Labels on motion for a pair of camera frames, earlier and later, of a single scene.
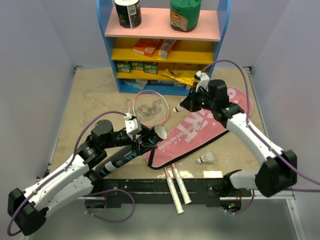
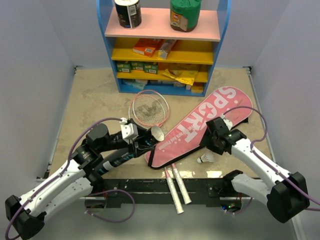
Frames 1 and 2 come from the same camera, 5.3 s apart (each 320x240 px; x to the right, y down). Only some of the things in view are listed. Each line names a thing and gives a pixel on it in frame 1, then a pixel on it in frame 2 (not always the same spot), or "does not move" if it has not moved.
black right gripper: x=189 y=102 -> x=205 y=141
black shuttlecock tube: x=158 y=133 does not move
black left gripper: x=142 y=146 does not move
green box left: x=124 y=67 does not move
